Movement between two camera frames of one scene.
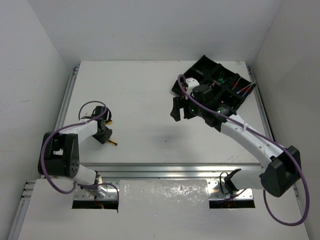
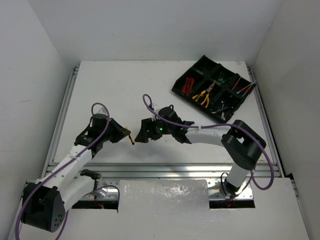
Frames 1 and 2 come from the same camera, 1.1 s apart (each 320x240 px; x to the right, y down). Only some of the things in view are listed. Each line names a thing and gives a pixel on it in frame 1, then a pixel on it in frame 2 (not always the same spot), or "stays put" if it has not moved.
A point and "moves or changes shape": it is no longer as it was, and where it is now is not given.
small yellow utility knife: (112, 141) moves or changes shape
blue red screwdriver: (236, 83) stays put
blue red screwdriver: (243, 89) stays put
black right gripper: (179, 102) → (148, 124)
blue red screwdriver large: (248, 89) stays put
